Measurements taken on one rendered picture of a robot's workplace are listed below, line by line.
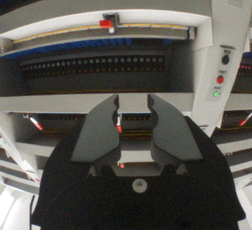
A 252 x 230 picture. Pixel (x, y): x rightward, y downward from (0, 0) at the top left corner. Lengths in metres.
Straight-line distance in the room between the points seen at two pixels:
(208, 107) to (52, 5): 0.39
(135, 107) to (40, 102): 0.24
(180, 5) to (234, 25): 0.12
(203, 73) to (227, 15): 0.12
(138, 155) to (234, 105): 0.32
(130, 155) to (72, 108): 0.23
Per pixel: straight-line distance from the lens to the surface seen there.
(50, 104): 0.33
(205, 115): 0.34
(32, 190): 1.29
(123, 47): 0.37
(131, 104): 0.26
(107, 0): 0.23
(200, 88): 0.28
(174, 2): 0.24
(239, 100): 0.40
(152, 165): 0.68
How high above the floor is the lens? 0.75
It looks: 31 degrees up
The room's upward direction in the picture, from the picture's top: 179 degrees clockwise
